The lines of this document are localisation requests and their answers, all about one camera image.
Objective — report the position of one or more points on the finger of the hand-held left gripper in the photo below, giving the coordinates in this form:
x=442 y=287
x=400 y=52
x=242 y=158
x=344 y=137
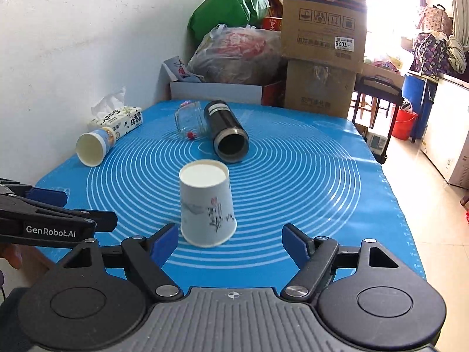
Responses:
x=96 y=220
x=47 y=195

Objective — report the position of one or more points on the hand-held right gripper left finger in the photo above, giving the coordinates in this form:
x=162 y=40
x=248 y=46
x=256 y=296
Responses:
x=166 y=240

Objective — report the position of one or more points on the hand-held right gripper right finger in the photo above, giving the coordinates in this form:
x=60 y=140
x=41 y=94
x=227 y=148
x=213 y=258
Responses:
x=293 y=239

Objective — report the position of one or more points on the white paper cup ink print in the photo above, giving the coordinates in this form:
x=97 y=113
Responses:
x=205 y=209

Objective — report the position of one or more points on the paper cup blue print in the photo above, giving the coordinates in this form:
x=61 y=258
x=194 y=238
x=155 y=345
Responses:
x=89 y=148

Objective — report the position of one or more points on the black thermos cup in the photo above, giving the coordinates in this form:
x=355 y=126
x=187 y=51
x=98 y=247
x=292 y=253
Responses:
x=224 y=124

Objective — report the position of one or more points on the person's left hand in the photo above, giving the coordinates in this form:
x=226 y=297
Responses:
x=11 y=256

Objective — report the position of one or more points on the blue silicone mat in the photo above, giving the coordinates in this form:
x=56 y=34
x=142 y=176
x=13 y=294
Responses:
x=293 y=176

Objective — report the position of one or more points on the tissue pack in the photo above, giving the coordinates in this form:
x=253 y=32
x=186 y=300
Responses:
x=121 y=119

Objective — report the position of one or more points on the clear glass jar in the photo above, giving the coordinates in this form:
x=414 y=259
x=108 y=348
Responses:
x=188 y=119

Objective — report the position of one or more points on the small white appliance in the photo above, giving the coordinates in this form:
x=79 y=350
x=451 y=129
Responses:
x=377 y=140

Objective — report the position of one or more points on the plain brown cardboard box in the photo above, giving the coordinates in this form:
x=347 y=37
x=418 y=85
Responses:
x=315 y=88

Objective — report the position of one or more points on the white cardboard box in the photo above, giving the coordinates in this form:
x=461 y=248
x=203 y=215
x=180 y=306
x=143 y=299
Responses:
x=216 y=91

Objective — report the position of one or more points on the red bucket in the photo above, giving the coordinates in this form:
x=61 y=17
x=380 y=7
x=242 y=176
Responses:
x=403 y=123

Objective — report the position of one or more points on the white blue paper packet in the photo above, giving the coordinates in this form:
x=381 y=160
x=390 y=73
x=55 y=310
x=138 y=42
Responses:
x=179 y=69

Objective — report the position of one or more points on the black metal stool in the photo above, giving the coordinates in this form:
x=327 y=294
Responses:
x=377 y=84

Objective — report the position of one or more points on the blue plastic barrel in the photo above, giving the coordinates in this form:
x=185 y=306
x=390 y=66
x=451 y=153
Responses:
x=412 y=91

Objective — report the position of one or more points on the white chest freezer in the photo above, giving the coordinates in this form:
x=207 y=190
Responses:
x=447 y=128

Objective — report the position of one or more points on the clear plastic bag red contents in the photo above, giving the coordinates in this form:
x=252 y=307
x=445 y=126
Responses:
x=234 y=55

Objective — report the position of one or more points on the large brown cardboard box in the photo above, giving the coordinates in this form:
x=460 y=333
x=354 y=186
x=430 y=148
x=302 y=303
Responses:
x=315 y=44

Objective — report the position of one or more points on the red carton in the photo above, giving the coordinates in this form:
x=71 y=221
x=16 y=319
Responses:
x=273 y=24

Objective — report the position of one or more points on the purple floral bag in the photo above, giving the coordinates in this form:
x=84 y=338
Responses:
x=428 y=55

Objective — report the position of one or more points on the green plastic bag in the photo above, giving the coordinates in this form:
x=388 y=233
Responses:
x=223 y=7

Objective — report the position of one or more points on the checked fabric bag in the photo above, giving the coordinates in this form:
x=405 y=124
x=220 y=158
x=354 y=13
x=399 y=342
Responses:
x=436 y=18

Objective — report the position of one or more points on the curtain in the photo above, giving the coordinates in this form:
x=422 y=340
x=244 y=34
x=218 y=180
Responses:
x=461 y=3

